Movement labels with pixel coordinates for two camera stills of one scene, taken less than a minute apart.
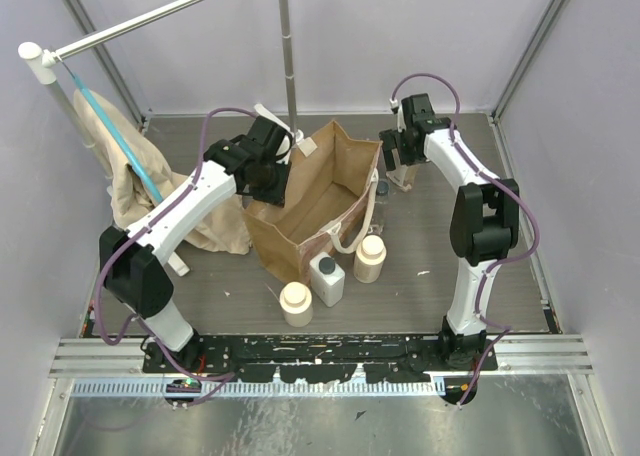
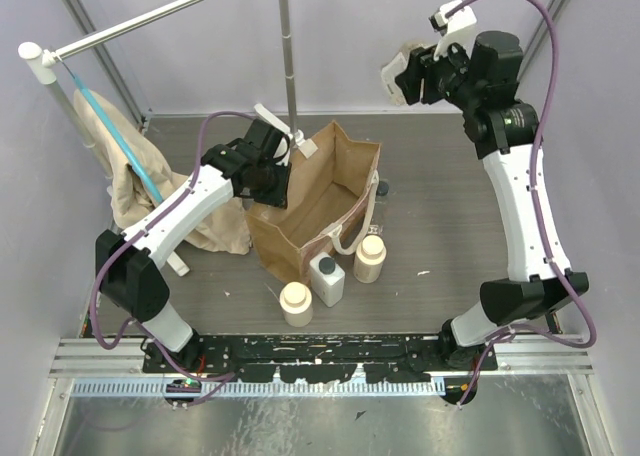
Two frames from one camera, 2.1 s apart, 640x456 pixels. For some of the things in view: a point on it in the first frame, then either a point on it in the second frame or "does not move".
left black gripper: x=270 y=187 does not move
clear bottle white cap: x=404 y=175 -> x=394 y=69
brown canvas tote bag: x=329 y=198 does not move
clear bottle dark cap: x=382 y=191 does not move
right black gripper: x=389 y=140 -> x=423 y=65
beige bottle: x=369 y=259 does not move
